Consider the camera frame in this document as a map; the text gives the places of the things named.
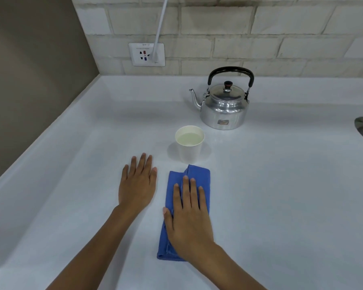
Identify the person's left hand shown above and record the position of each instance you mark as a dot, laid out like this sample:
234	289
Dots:
137	190

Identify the person's right hand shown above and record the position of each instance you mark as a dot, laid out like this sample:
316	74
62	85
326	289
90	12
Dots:
189	223

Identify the person's left little finger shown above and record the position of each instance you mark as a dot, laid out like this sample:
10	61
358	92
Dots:
125	174

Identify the person's right middle finger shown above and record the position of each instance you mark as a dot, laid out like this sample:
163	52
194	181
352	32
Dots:
186	191

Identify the person's right little finger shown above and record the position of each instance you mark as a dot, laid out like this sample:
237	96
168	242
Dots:
202	200

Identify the person's left thumb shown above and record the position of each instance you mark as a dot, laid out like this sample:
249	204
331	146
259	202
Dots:
154	178

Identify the person's right thumb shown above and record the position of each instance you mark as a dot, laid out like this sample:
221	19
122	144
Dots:
167	218

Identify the person's left middle finger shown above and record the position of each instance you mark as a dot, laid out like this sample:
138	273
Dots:
142	165

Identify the blue cloth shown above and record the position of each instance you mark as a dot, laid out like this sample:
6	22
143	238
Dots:
196	175

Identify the person's left forearm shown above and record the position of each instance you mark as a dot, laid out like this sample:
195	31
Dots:
93	253

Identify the person's right forearm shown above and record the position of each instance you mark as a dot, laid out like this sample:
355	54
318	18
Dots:
227	268

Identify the white paper cup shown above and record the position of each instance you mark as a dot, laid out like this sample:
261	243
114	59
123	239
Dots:
189	152

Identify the water in cup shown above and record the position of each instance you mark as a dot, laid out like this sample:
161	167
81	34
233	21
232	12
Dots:
189	138

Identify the silver metal kettle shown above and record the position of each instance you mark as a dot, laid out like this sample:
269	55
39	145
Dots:
225	113

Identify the silver kettle lid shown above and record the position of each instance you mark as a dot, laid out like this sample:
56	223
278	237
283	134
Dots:
227	92

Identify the white wall socket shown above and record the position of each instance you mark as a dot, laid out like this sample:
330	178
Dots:
139	54

